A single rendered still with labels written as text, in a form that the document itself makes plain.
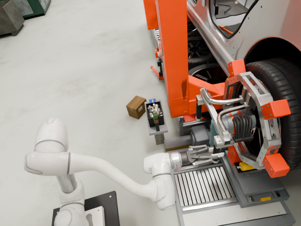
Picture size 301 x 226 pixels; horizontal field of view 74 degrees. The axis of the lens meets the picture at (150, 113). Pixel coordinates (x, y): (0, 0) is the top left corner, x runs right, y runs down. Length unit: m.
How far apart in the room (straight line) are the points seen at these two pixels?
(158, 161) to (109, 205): 0.73
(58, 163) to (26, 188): 1.62
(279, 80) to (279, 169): 0.42
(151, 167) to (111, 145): 1.33
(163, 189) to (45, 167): 0.55
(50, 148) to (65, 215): 0.56
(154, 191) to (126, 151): 1.28
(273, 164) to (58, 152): 1.01
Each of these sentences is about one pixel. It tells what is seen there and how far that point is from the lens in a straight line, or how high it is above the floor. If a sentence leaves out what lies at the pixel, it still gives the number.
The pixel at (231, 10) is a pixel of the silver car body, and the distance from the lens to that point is 2.97.
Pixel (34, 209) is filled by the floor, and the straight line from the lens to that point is 2.40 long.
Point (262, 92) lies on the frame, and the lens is 1.14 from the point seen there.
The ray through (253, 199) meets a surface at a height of 0.18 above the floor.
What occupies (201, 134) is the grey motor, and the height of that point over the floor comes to 0.41.
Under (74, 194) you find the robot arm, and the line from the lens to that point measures 1.50.
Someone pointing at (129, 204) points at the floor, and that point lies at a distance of 2.00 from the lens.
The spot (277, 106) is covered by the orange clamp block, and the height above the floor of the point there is 1.15.
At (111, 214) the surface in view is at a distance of 1.69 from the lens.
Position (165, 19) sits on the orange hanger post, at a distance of 1.30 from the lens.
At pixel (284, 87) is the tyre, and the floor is 1.16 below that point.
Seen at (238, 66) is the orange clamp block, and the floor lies 1.10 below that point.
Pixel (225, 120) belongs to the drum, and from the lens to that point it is 1.24.
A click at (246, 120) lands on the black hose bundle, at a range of 1.07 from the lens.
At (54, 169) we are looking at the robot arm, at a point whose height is 1.11.
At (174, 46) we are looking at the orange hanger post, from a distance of 1.37.
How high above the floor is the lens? 1.82
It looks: 45 degrees down
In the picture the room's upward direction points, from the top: 12 degrees counter-clockwise
